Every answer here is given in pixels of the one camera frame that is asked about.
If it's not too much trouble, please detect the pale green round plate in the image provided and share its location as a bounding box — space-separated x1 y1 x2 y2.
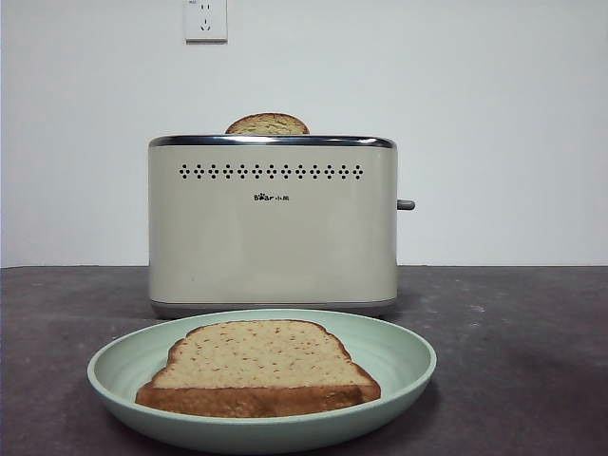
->
85 308 438 442

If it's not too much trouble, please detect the beige toaster with chrome top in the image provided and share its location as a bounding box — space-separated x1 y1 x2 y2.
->
146 134 417 320

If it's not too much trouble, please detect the white wall socket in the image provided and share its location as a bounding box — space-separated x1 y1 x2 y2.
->
183 0 229 46

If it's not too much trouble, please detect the toast slice with flecked face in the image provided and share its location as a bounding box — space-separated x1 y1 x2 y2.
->
135 319 383 419

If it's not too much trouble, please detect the toast slice with peeling crust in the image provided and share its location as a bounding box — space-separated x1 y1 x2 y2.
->
224 112 312 136

